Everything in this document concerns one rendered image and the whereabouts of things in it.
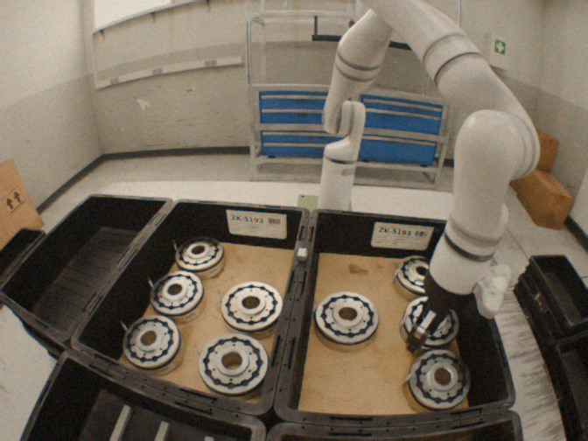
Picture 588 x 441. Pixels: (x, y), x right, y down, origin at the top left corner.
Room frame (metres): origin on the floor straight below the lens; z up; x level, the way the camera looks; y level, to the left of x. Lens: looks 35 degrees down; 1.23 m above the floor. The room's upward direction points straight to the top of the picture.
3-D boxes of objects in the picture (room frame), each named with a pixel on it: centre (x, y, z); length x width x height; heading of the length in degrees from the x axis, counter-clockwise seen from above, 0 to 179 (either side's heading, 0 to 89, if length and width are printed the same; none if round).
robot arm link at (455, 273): (0.21, -0.22, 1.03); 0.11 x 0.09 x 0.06; 43
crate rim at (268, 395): (0.30, 0.14, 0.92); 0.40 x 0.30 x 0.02; 172
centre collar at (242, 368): (0.18, 0.09, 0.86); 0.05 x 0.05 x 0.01
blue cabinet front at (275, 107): (2.25, -0.08, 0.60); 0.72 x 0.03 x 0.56; 86
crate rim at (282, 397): (0.25, -0.15, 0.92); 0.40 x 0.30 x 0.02; 172
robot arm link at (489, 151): (0.22, -0.20, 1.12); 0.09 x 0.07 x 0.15; 111
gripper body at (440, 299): (0.22, -0.21, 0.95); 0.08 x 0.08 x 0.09
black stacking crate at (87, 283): (0.34, 0.44, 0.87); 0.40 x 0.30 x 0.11; 172
